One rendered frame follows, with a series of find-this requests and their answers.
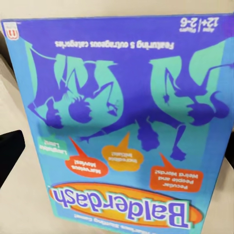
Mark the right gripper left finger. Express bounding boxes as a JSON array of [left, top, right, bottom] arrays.
[[0, 130, 25, 188]]

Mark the board game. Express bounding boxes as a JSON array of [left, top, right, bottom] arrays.
[[0, 13, 234, 234]]

